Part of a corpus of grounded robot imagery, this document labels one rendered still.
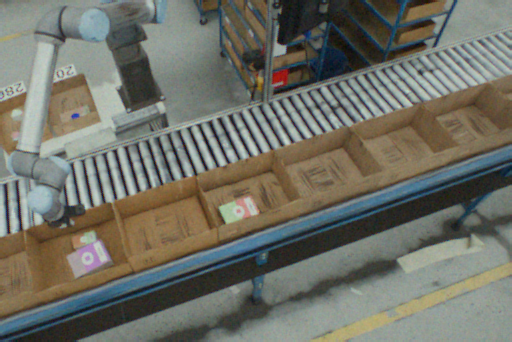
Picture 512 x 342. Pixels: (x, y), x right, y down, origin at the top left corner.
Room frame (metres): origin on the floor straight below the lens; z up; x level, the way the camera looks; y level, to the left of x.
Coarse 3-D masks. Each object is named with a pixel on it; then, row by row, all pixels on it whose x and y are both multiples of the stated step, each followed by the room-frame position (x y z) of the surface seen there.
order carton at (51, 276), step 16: (96, 208) 0.95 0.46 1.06; (112, 208) 0.94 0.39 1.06; (80, 224) 0.94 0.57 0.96; (96, 224) 0.96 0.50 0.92; (112, 224) 0.95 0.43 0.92; (32, 240) 0.88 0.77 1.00; (48, 240) 0.91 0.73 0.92; (64, 240) 0.90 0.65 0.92; (112, 240) 0.87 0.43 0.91; (32, 256) 0.79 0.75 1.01; (48, 256) 0.83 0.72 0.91; (64, 256) 0.82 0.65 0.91; (112, 256) 0.79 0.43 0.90; (32, 272) 0.71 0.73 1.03; (48, 272) 0.76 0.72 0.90; (64, 272) 0.75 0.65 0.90; (112, 272) 0.68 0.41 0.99; (128, 272) 0.70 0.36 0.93; (32, 288) 0.63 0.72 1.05; (48, 288) 0.69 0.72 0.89; (64, 288) 0.63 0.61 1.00; (80, 288) 0.65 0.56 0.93
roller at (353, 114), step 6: (330, 90) 1.78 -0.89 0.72; (336, 90) 1.75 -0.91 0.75; (336, 96) 1.72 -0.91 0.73; (342, 96) 1.70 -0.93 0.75; (342, 102) 1.66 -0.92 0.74; (348, 102) 1.64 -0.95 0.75; (348, 108) 1.60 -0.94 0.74; (348, 114) 1.57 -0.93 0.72; (354, 114) 1.54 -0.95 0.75; (354, 120) 1.51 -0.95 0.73; (360, 120) 1.49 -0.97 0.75
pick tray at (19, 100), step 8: (16, 96) 2.01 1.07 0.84; (24, 96) 2.03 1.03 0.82; (0, 104) 1.97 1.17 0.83; (8, 104) 1.99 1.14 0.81; (16, 104) 2.00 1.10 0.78; (24, 104) 2.02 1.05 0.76; (0, 112) 1.96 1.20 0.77; (8, 112) 1.97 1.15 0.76; (0, 120) 1.91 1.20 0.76; (8, 120) 1.89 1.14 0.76; (16, 120) 1.88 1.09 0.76; (0, 128) 1.82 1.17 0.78; (8, 128) 1.82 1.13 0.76; (16, 128) 1.81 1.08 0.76; (48, 128) 1.70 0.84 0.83; (0, 136) 1.71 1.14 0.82; (8, 136) 1.76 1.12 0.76; (48, 136) 1.69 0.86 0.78; (8, 144) 1.61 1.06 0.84; (16, 144) 1.63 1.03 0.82; (8, 152) 1.60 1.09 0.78
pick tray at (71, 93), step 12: (60, 84) 2.09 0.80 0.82; (72, 84) 2.11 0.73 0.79; (84, 84) 2.12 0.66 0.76; (60, 96) 2.04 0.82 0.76; (72, 96) 2.02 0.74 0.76; (84, 96) 2.01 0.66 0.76; (48, 108) 1.89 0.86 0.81; (60, 108) 1.93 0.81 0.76; (72, 108) 1.92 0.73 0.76; (96, 108) 1.81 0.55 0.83; (60, 120) 1.83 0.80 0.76; (72, 120) 1.73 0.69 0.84; (84, 120) 1.74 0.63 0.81; (96, 120) 1.76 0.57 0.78; (60, 132) 1.70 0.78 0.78; (72, 132) 1.72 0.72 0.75
